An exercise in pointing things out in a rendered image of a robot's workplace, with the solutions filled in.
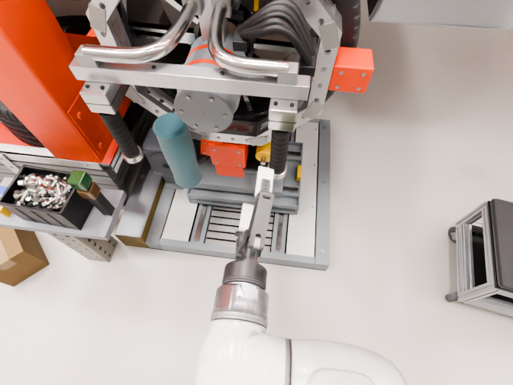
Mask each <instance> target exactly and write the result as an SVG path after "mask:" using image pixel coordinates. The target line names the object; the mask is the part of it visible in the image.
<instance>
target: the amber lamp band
mask: <svg viewBox="0 0 513 385"><path fill-rule="evenodd" d="M99 191H100V187H99V186H98V185H97V184H96V182H92V185H91V188H90V190H89V191H88V192H86V191H79V190H77V193H78V194H80V196H81V197H82V198H84V199H96V198H97V196H98V194H99Z"/></svg>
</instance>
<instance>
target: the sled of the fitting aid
mask: <svg viewBox="0 0 513 385"><path fill-rule="evenodd" d="M302 154H303V143H301V142H293V141H290V142H289V147H288V153H287V159H286V166H287V171H286V175H285V176H284V180H283V188H282V197H276V200H273V204H272V208H271V212H279V213H286V214H293V215H297V214H298V209H299V201H300V189H301V178H302ZM186 195H187V197H188V199H189V202H194V203H200V204H207V205H219V206H227V207H234V208H240V209H242V206H243V203H247V204H251V205H255V201H256V197H255V196H254V195H255V194H249V193H241V192H228V191H221V190H214V189H201V188H194V187H192V188H188V190H187V193H186Z"/></svg>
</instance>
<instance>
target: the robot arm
mask: <svg viewBox="0 0 513 385"><path fill-rule="evenodd" d="M273 174H274V170H273V169H270V168H267V167H262V166H259V167H258V173H257V178H256V189H255V195H254V196H255V197H256V201H255V205H251V204H247V203H243V206H242V211H241V216H240V224H239V229H238V231H236V232H235V236H237V237H238V238H237V239H236V251H235V260H233V261H231V262H229V263H227V264H226V265H225V268H224V276H223V280H222V285H221V286H219V287H218V288H217V290H216V294H215V301H214V306H213V310H212V314H211V322H210V325H209V328H208V332H207V334H206V336H205V338H204V340H203V342H202V346H201V349H200V352H199V356H198V362H197V366H196V371H195V381H194V385H408V384H407V382H406V380H405V378H404V376H403V374H402V373H401V371H400V370H399V369H398V368H397V367H396V366H395V365H394V364H393V363H392V362H391V361H390V360H389V359H387V358H386V357H384V356H382V355H381V354H378V353H376V352H375V351H371V350H369V349H366V348H362V347H359V346H356V345H350V344H346V343H342V342H338V341H328V340H322V339H311V338H308V339H289V338H281V337H278V336H275V335H271V334H268V333H266V329H267V326H268V321H267V319H268V308H269V294H268V293H267V292H266V291H265V290H266V279H267V270H266V268H265V267H264V266H263V265H261V264H259V263H258V262H257V259H258V257H260V255H261V253H262V251H263V249H264V248H265V246H264V244H265V239H266V231H267V227H268V223H269V217H270V213H271V208H272V204H273V200H276V197H275V196H274V195H275V194H274V193H273V192H272V189H273Z"/></svg>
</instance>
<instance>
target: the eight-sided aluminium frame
mask: <svg viewBox="0 0 513 385"><path fill-rule="evenodd" d="M292 1H293V2H294V3H296V4H297V6H298V7H299V8H300V9H301V11H302V14H303V15H304V17H305V20H306V21H307V22H308V23H309V24H310V25H311V27H312V28H313V29H314V30H315V32H316V33H317V34H318V36H319V37H318V45H317V52H316V69H315V76H314V77H312V78H311V92H310V96H309V100H307V101H304V100H299V101H298V114H297V120H296V125H295V127H298V126H299V125H302V124H304V123H305V122H307V121H309V120H311V119H312V120H313V119H314V118H315V117H316V116H318V115H320V114H321V113H322V110H323V107H324V101H325V98H326V95H327V89H328V86H329V83H330V80H331V74H332V71H333V68H334V62H335V59H336V56H337V51H338V47H339V46H340V39H341V35H342V16H341V14H340V12H339V11H338V10H337V9H336V5H335V4H333V2H332V1H331V0H292ZM119 2H120V0H91V1H90V2H89V6H88V9H87V11H86V15H87V17H88V19H89V22H90V27H91V28H93V30H94V32H95V34H96V36H97V38H98V40H99V43H100V44H101V45H104V46H114V47H132V46H131V43H130V41H129V39H128V36H127V33H126V30H125V29H124V25H123V23H122V20H121V17H120V15H119V13H118V10H117V6H118V4H119ZM126 96H127V97H128V98H129V99H131V100H132V101H133V102H134V103H135V102H136V103H137V104H139V105H141V106H142V107H144V108H145V109H146V110H148V111H150V112H152V113H153V114H155V115H156V116H157V117H160V116H161V115H164V114H166V113H176V111H175V109H174V100H175V99H173V98H172V97H170V96H169V95H167V94H166V93H165V92H164V91H162V90H161V89H159V88H157V87H152V86H136V85H130V87H129V89H128V91H127V93H126ZM188 128H189V132H190V134H191V137H192V139H196V140H199V141H200V140H201V139H205V140H209V141H220V142H228V143H236V144H250V145H252V146H256V145H258V146H262V145H264V144H268V143H269V142H270V141H271V134H272V130H270V129H268V117H267V118H265V119H263V120H262V121H260V122H251V121H235V120H233V121H232V122H231V125H230V126H229V127H228V128H226V129H225V130H223V131H219V132H215V133H208V132H203V131H197V130H195V129H194V128H191V127H189V126H188Z"/></svg>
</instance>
